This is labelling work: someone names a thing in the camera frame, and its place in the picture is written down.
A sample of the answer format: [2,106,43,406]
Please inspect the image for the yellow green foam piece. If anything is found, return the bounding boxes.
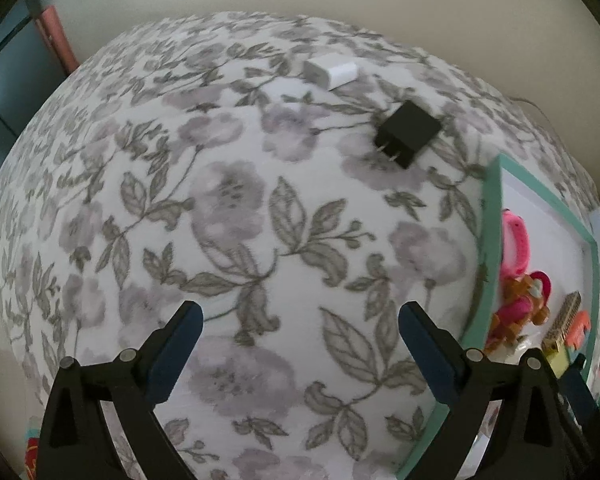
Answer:
[546,347,570,378]

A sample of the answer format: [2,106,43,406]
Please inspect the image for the orange blue foam piece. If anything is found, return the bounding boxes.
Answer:
[565,310,592,351]

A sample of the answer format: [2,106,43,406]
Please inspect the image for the brown pink dog toy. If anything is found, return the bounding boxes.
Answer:
[484,271,552,354]

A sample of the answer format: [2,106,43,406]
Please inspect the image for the teal shallow cardboard tray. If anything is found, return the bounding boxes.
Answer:
[398,155,600,479]

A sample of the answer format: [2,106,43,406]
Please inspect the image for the black plug adapter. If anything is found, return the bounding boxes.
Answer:
[374,101,442,169]

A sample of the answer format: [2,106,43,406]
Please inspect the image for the floral grey white blanket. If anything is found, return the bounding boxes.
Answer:
[0,12,597,479]

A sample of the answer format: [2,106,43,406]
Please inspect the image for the dark blue cabinet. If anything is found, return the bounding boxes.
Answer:
[0,0,66,168]

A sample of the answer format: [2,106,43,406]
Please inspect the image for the white charger cube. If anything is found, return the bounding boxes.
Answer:
[303,53,358,91]

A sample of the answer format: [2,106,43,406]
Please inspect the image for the pink board by wall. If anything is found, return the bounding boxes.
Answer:
[36,6,80,75]

